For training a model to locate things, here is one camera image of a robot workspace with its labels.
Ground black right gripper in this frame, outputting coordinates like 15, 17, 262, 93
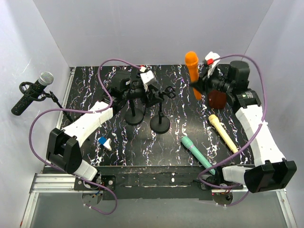
190, 66, 233, 95

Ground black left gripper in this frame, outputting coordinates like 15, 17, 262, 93
123, 85, 163, 107

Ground black round-base stand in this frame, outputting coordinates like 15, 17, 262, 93
150, 86, 176, 134
124, 95, 144, 126

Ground orange microphone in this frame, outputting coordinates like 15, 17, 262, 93
185, 51, 202, 100

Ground cream wooden microphone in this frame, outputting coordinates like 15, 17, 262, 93
209, 114, 238, 153

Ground mint green toy microphone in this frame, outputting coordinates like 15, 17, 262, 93
181, 136, 212, 169

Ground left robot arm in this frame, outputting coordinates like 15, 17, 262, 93
46, 70, 161, 190

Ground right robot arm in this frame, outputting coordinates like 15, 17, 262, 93
191, 58, 297, 193

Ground silver-headed black microphone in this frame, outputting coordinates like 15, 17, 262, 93
11, 72, 54, 116

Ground brown wooden metronome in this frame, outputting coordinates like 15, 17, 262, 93
208, 90, 227, 109

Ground blue and white toy block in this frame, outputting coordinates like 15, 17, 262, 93
98, 137, 112, 151

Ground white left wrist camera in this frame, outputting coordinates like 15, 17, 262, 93
140, 66, 156, 92

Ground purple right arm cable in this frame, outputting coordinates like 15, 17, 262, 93
198, 54, 269, 207

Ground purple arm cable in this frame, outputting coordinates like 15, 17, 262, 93
198, 54, 269, 207
29, 58, 145, 216

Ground black shock-mount tripod stand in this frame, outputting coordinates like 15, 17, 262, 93
19, 81, 74, 123

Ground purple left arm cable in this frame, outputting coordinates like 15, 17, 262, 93
29, 58, 145, 216

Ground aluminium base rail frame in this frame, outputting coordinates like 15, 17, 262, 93
20, 63, 297, 228

